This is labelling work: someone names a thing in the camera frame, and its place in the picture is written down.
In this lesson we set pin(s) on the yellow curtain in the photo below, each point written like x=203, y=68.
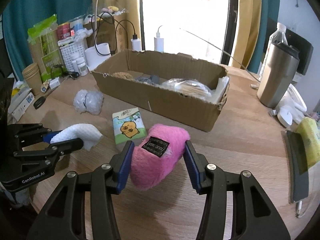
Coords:
x=247, y=31

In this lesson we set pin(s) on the brown plush pouch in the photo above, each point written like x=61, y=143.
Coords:
x=123, y=75

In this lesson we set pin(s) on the small white cube box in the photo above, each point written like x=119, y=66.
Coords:
x=54, y=83

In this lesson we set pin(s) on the white charger with black cable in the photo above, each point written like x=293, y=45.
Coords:
x=136, y=44

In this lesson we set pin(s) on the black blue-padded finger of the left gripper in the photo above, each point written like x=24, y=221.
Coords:
x=51, y=153
x=29, y=134

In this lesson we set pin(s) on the white paper package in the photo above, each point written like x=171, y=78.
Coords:
x=20, y=103

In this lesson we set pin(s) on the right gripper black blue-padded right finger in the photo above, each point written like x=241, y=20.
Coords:
x=254, y=214

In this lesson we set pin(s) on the bubble wrap bundle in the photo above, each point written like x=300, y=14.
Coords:
x=88, y=101

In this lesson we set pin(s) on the red can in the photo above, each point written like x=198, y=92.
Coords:
x=64, y=31

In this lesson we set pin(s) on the white cloth towel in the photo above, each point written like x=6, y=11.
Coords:
x=88, y=133
x=219, y=91

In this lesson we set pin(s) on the grey dotted glove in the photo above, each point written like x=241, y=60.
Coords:
x=151, y=80

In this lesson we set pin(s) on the black monitor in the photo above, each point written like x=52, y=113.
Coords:
x=304, y=47

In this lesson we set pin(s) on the stack of paper cups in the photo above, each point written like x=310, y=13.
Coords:
x=31, y=75

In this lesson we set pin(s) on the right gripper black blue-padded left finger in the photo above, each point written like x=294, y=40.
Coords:
x=63, y=214

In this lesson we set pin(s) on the white plastic basket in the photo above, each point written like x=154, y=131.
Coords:
x=68, y=50

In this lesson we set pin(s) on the steel travel tumbler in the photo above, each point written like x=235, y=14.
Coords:
x=280, y=67

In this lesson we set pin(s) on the brown cardboard box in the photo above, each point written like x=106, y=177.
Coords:
x=185, y=109

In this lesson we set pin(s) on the black smartphone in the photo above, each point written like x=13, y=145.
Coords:
x=299, y=175

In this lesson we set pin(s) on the clear bag of items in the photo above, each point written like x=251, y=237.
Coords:
x=188, y=87

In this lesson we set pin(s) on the cartoon tissue pack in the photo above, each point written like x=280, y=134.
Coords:
x=128, y=125

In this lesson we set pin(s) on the bag of plush toys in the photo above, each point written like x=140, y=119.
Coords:
x=111, y=11

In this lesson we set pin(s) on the green bag of paper cups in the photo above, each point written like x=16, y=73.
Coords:
x=42, y=43

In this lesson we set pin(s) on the pink plush pouch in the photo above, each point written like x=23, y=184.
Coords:
x=157, y=155

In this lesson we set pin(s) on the white computer mouse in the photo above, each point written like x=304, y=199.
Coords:
x=285, y=117

